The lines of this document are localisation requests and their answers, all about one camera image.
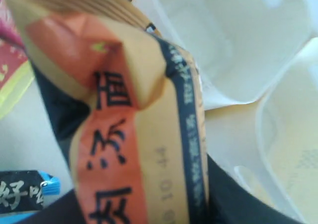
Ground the pink Lays chips can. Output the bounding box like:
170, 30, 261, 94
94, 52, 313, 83
0, 0, 34, 118

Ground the cream bin with square mark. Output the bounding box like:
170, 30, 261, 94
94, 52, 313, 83
132, 0, 313, 110

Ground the cream bin with circle mark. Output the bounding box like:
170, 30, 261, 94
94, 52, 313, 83
205, 38, 318, 224

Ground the orange black noodle packet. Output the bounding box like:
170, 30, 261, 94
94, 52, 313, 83
5, 0, 209, 224

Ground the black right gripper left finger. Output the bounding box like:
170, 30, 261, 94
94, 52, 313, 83
27, 67, 90, 224

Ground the blue black noodle packet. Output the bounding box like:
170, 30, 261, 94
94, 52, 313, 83
0, 170, 61, 214

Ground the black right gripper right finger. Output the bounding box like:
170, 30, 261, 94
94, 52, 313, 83
207, 156, 300, 224

